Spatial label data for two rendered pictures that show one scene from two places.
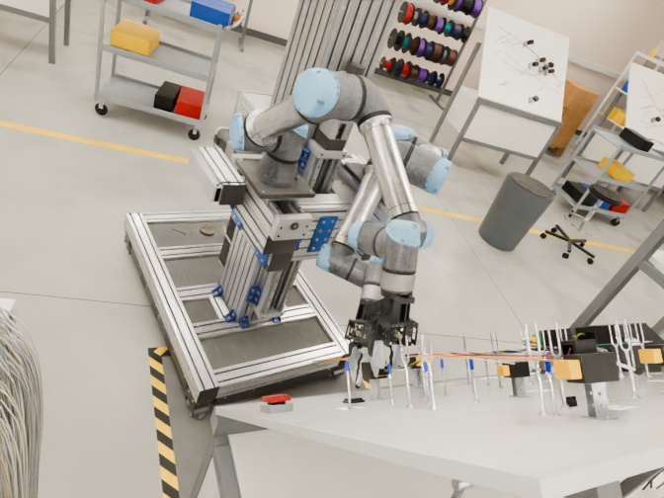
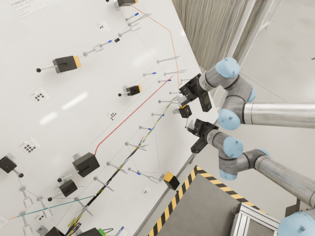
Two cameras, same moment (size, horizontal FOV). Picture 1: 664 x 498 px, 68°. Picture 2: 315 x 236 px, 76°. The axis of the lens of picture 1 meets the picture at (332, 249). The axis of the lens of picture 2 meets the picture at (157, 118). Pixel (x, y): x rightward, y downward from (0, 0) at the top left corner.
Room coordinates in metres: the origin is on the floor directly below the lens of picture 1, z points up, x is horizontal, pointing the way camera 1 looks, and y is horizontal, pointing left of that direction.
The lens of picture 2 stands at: (1.39, -0.57, 1.97)
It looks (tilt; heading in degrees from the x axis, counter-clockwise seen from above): 56 degrees down; 159
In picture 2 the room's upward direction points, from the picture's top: 4 degrees clockwise
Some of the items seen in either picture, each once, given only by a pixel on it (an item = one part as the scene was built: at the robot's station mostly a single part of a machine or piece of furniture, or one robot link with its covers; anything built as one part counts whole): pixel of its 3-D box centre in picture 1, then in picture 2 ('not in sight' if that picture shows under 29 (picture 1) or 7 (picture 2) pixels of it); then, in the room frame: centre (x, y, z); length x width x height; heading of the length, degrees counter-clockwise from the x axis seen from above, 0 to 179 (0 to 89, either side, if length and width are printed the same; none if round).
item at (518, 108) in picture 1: (506, 102); not in sight; (6.17, -1.22, 0.83); 1.18 x 0.72 x 1.65; 115
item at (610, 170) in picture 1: (612, 176); not in sight; (6.11, -2.75, 0.54); 0.99 x 0.50 x 1.08; 118
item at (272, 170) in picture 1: (280, 164); not in sight; (1.56, 0.29, 1.21); 0.15 x 0.15 x 0.10
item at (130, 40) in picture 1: (170, 59); not in sight; (3.86, 1.83, 0.54); 0.99 x 0.50 x 1.08; 108
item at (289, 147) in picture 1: (287, 134); not in sight; (1.55, 0.29, 1.33); 0.13 x 0.12 x 0.14; 135
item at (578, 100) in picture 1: (536, 107); not in sight; (8.33, -2.09, 0.52); 1.21 x 0.82 x 1.04; 114
